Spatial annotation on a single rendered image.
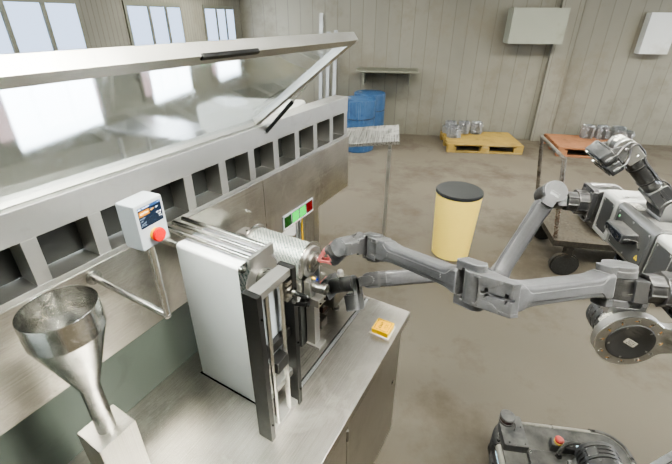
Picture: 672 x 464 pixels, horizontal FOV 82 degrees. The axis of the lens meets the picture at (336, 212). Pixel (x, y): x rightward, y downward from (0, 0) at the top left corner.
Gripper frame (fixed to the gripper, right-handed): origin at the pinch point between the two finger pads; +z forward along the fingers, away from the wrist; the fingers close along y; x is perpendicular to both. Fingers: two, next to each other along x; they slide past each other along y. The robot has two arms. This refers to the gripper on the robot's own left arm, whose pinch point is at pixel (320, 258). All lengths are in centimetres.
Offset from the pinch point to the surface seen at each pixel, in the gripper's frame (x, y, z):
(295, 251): 6.9, -4.3, 4.5
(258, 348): -6.1, -43.3, -5.3
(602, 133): -138, 696, -65
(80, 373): 13, -75, 3
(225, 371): -14.5, -34.2, 31.6
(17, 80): 50, -76, -42
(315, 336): -25.4, -3.9, 19.6
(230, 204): 33.5, -4.3, 20.4
